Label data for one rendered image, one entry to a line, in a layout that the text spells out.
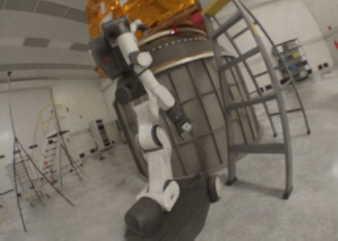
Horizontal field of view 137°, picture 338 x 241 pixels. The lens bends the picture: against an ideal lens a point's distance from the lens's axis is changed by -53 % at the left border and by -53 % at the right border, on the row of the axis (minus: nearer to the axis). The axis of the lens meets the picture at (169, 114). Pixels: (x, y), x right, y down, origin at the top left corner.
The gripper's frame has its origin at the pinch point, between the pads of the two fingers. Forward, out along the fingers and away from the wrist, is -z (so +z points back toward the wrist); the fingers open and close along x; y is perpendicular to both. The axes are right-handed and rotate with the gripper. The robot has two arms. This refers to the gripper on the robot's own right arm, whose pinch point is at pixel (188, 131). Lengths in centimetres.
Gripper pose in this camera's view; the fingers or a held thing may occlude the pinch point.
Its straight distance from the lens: 88.3
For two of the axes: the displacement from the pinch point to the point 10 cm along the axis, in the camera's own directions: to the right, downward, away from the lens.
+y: -3.9, -0.4, 9.2
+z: -5.9, -7.6, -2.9
